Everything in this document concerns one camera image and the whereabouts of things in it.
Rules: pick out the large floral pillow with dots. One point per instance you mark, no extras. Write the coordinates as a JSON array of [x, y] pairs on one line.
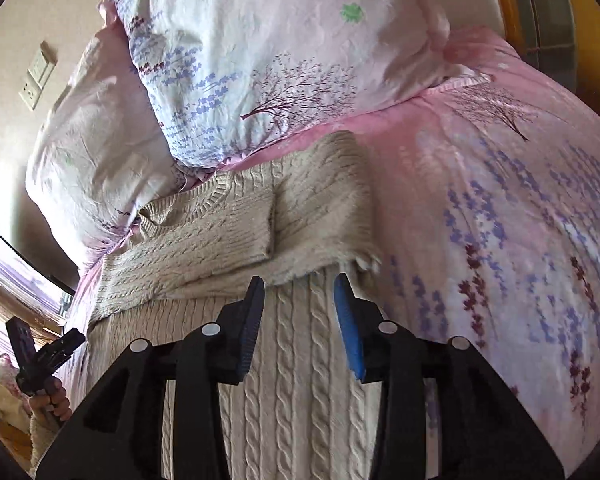
[[280, 50]]

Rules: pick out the dark-framed panel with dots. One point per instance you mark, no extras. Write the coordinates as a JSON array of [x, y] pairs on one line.
[[25, 272]]

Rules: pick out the person's left forearm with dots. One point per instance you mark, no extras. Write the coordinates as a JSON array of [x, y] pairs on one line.
[[7, 410]]

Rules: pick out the pale pink pillow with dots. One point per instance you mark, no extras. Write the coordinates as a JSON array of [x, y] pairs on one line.
[[95, 160]]

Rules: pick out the wooden headboard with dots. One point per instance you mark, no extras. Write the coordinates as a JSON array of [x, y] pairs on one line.
[[505, 0]]

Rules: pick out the beige wall switch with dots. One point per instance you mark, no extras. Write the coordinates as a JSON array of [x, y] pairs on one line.
[[42, 64]]

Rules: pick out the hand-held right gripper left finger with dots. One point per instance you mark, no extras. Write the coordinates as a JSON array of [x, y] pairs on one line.
[[249, 332]]

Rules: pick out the pink floral bedsheet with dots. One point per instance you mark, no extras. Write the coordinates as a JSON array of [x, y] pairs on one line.
[[505, 210]]

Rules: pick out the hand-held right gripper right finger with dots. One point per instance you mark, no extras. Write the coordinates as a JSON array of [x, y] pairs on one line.
[[348, 332]]

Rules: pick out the person's left hand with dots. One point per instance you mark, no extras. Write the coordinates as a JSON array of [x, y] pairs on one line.
[[56, 402]]

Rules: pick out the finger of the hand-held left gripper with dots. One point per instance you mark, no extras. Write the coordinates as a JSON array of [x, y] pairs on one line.
[[62, 346]]

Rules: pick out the beige wall socket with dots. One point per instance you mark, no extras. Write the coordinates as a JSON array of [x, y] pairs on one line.
[[30, 91]]

